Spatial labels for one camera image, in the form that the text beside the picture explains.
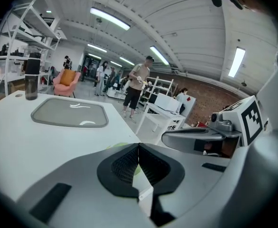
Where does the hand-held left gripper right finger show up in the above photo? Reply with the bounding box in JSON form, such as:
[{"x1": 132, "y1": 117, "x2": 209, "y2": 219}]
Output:
[{"x1": 138, "y1": 142, "x2": 232, "y2": 227}]

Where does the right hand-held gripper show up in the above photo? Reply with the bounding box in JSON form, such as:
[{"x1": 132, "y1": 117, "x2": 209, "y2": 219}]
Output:
[{"x1": 161, "y1": 95, "x2": 265, "y2": 155}]

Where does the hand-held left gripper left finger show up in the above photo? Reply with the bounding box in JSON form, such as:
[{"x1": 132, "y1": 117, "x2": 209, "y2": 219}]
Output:
[{"x1": 15, "y1": 142, "x2": 158, "y2": 228}]

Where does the light green vegetable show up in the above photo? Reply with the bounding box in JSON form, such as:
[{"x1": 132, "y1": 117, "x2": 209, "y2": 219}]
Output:
[{"x1": 105, "y1": 142, "x2": 142, "y2": 177}]

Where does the gray rectangular dish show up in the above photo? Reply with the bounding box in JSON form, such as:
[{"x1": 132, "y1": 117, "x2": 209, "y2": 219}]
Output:
[{"x1": 30, "y1": 96, "x2": 110, "y2": 128}]

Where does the white table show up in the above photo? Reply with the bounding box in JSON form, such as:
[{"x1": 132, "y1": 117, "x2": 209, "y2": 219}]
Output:
[{"x1": 136, "y1": 102, "x2": 186, "y2": 146}]

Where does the white box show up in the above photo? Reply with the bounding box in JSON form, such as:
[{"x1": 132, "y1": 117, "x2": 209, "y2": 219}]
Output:
[{"x1": 154, "y1": 93, "x2": 181, "y2": 112}]

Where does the long ceiling light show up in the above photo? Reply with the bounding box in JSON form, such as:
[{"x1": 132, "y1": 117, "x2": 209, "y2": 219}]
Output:
[
  {"x1": 149, "y1": 46, "x2": 170, "y2": 66},
  {"x1": 119, "y1": 56, "x2": 136, "y2": 67},
  {"x1": 227, "y1": 47, "x2": 247, "y2": 78},
  {"x1": 87, "y1": 43, "x2": 108, "y2": 54},
  {"x1": 89, "y1": 7, "x2": 131, "y2": 31}
]

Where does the pink armchair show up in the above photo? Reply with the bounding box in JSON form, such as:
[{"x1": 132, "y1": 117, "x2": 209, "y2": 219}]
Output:
[{"x1": 52, "y1": 68, "x2": 82, "y2": 98}]

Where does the orange cushion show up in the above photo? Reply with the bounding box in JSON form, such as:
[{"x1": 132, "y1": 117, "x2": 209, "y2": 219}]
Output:
[{"x1": 59, "y1": 69, "x2": 77, "y2": 86}]

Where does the dark translucent water bottle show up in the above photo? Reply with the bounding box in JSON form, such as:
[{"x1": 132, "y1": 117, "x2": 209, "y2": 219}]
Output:
[{"x1": 25, "y1": 52, "x2": 41, "y2": 101}]

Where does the cardboard box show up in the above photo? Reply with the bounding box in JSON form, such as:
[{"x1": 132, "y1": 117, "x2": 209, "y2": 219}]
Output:
[{"x1": 8, "y1": 79, "x2": 26, "y2": 95}]

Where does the white metal storage rack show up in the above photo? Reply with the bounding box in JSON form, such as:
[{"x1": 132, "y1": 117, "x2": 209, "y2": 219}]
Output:
[{"x1": 0, "y1": 0, "x2": 62, "y2": 99}]

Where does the white open shelf frame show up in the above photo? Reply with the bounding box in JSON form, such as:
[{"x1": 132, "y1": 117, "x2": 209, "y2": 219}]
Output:
[{"x1": 144, "y1": 76, "x2": 178, "y2": 104}]

